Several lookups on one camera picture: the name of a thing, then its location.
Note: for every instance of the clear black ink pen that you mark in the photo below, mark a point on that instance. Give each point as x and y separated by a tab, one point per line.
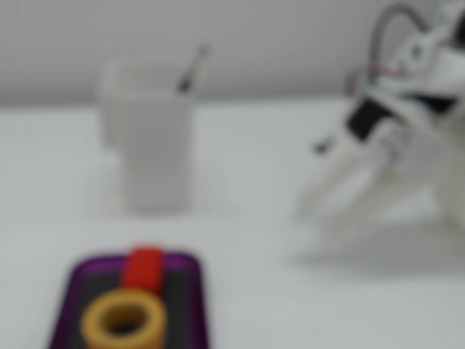
190	71

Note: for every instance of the white plastic container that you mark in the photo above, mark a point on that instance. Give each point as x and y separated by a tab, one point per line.
152	145

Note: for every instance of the purple metal tray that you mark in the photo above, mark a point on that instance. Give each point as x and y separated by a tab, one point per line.
98	262

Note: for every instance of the red studded block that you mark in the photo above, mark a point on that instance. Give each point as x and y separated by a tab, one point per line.
143	269

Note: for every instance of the yellow tape roll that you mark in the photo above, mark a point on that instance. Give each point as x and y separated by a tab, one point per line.
95	327

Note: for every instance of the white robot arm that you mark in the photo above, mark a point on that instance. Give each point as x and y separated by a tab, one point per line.
448	69

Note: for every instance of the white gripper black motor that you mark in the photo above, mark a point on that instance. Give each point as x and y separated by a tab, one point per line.
378	154

